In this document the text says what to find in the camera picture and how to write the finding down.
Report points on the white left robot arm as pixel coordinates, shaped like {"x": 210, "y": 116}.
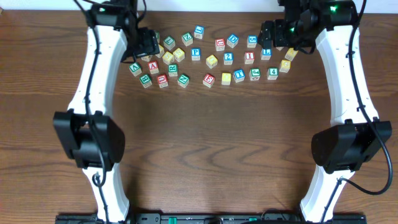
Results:
{"x": 86, "y": 130}

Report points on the red U block lower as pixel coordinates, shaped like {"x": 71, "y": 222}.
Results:
{"x": 162, "y": 81}

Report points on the red A block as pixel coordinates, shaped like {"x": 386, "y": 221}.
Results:
{"x": 153, "y": 67}

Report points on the yellow block upper cluster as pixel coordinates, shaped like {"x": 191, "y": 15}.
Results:
{"x": 161, "y": 52}

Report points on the blue T block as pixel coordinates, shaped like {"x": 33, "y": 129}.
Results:
{"x": 239, "y": 75}

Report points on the yellow block right cluster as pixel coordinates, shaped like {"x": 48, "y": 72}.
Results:
{"x": 179, "y": 54}

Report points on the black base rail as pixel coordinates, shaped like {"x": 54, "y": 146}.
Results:
{"x": 156, "y": 218}

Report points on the blue 2 block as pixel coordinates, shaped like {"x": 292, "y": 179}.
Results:
{"x": 228, "y": 58}

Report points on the blue D block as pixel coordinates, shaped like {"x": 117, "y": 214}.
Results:
{"x": 232, "y": 40}

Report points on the yellow block middle cluster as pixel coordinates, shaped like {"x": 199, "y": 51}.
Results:
{"x": 168, "y": 58}

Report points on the yellow block centre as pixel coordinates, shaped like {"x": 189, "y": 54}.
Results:
{"x": 211, "y": 61}

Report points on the blue P block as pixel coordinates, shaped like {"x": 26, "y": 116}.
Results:
{"x": 196, "y": 54}

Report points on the green B block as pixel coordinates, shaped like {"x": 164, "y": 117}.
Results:
{"x": 145, "y": 80}

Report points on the blue L block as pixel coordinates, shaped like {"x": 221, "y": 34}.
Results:
{"x": 266, "y": 54}

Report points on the yellow O block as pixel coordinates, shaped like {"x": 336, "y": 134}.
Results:
{"x": 226, "y": 78}

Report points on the green 7 block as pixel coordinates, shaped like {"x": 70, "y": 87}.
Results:
{"x": 169, "y": 42}

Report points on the red u block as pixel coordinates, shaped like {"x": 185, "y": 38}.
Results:
{"x": 162, "y": 81}
{"x": 220, "y": 45}

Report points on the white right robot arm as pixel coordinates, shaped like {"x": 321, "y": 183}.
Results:
{"x": 356, "y": 133}

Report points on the red I block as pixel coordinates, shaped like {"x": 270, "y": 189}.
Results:
{"x": 249, "y": 57}

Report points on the red E block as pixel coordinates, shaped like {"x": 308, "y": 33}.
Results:
{"x": 208, "y": 80}

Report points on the green A block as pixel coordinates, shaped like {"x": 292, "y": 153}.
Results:
{"x": 135, "y": 69}

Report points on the red U block upper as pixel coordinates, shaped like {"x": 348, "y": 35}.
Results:
{"x": 220, "y": 45}

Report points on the yellow G block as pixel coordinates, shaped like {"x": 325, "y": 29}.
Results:
{"x": 285, "y": 66}

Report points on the green Z block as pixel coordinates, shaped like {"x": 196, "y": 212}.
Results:
{"x": 187, "y": 39}

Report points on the yellow block cluster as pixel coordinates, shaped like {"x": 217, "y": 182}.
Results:
{"x": 179, "y": 54}
{"x": 161, "y": 52}
{"x": 168, "y": 58}
{"x": 146, "y": 58}

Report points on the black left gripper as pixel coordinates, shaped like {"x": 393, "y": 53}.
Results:
{"x": 150, "y": 44}

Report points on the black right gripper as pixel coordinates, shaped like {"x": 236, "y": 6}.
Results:
{"x": 278, "y": 26}

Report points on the green R block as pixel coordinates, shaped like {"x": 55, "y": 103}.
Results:
{"x": 173, "y": 70}

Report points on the green N block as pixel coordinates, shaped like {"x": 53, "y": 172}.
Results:
{"x": 183, "y": 80}

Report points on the yellow block left cluster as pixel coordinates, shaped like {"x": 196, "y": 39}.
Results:
{"x": 146, "y": 58}

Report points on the blue block top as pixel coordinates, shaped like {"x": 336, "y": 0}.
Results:
{"x": 199, "y": 32}

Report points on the green 4 block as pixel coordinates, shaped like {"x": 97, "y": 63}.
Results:
{"x": 272, "y": 73}

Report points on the green J block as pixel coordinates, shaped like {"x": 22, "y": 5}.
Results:
{"x": 254, "y": 74}

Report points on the green block top left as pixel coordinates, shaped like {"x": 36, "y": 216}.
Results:
{"x": 157, "y": 35}

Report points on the yellow K block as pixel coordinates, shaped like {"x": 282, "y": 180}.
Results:
{"x": 290, "y": 54}

